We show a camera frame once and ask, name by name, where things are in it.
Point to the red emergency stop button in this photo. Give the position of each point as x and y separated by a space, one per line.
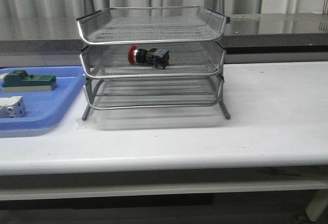
157 58

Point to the blue plastic tray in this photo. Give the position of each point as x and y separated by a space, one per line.
44 109

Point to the grey stone counter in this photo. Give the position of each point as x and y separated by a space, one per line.
249 38

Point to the green terminal block module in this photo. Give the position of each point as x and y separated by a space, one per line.
21 81

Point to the white circuit breaker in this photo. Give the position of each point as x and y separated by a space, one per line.
12 107

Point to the white table leg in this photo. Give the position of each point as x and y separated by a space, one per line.
317 205

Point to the wire holder on counter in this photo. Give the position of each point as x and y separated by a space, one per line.
325 7

